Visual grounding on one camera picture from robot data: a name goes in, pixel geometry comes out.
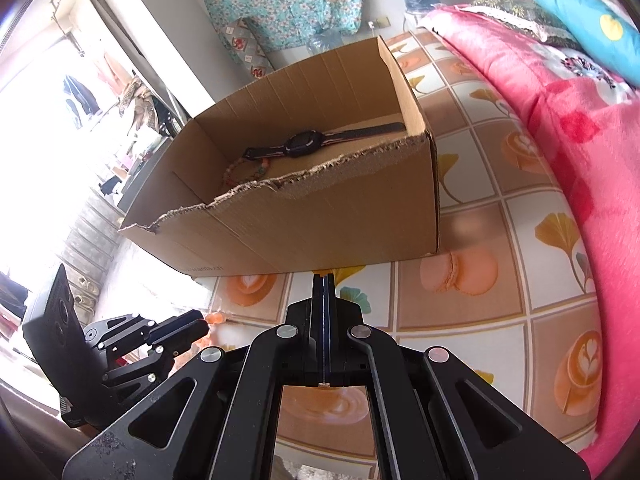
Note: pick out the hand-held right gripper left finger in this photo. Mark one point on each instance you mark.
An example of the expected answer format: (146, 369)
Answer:
(316, 330)

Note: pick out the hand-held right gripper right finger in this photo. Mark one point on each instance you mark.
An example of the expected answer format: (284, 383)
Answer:
(336, 330)

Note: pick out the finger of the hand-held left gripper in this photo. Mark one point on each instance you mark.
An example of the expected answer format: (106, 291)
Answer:
(145, 367)
(180, 330)

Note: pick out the brown cardboard box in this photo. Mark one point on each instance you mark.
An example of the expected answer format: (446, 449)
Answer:
(325, 220)

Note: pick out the dark purple smartwatch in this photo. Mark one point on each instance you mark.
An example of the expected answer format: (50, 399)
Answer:
(302, 143)

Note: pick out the metal window railing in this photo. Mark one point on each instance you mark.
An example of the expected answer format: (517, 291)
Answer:
(92, 245)

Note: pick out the grey cabinet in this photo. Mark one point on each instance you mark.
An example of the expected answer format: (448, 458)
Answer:
(135, 190)

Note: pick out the checked leaf print bed sheet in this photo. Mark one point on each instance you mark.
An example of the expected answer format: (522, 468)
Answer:
(500, 260)

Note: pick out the pile of clothes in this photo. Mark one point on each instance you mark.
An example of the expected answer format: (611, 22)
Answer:
(137, 102)

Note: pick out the hanging dark jacket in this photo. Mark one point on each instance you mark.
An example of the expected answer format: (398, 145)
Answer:
(80, 97)

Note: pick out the hanging pink garment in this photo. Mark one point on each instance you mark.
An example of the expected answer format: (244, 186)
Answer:
(111, 70)

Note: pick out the clear empty water jug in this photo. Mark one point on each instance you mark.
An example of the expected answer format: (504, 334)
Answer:
(325, 40)

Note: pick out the patterned folded mat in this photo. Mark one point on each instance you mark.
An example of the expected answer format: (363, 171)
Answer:
(247, 47)

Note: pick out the pink floral blanket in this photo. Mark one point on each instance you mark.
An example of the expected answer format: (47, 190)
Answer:
(550, 110)

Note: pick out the teal floral cloth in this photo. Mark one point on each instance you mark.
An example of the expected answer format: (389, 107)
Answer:
(285, 0)

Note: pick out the blue printed pillow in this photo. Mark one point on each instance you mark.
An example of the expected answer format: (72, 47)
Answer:
(585, 5)

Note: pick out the wall socket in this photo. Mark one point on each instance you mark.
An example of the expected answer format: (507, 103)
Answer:
(383, 22)

